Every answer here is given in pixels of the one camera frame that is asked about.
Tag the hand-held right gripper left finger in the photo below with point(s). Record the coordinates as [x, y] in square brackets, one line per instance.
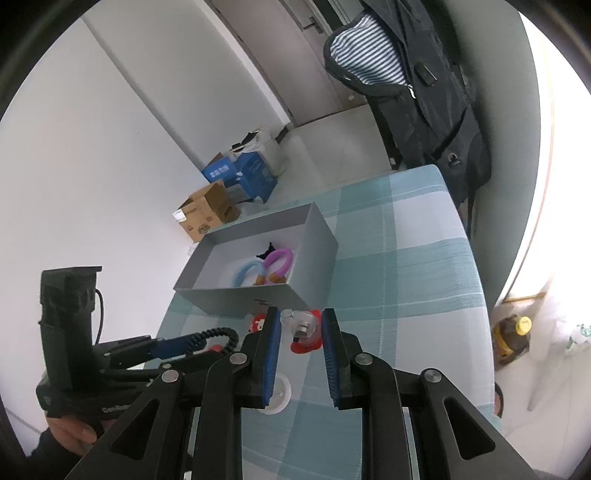
[270, 360]

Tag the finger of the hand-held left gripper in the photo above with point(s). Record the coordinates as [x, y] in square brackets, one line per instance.
[194, 362]
[178, 344]

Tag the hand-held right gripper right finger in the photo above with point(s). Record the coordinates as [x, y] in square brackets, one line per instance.
[330, 360]

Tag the red hair accessory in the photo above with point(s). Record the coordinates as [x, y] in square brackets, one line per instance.
[304, 348]

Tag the white round compact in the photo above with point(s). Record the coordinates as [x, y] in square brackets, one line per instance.
[280, 392]

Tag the small red white charm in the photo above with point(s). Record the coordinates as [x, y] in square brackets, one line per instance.
[255, 325]

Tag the grey cardboard box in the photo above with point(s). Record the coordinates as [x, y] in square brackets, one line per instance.
[231, 300]

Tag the person's left forearm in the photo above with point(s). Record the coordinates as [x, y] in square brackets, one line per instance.
[51, 457]

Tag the person's left hand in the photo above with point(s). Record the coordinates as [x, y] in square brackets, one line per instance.
[69, 429]

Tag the teal checked tablecloth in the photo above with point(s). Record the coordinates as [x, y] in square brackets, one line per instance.
[406, 277]

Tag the brown cardboard box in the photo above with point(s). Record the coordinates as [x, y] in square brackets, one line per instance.
[198, 221]

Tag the yellow capped oil bottle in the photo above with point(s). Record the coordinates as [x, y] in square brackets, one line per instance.
[508, 341]

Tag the blue cardboard box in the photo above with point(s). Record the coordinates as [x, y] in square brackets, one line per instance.
[258, 177]

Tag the white plastic bag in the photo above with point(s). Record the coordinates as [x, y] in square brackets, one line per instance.
[272, 147]

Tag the dark hanging jacket striped lining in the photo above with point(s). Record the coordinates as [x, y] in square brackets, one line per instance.
[425, 106]

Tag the grey door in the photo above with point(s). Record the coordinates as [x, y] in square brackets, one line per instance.
[286, 55]

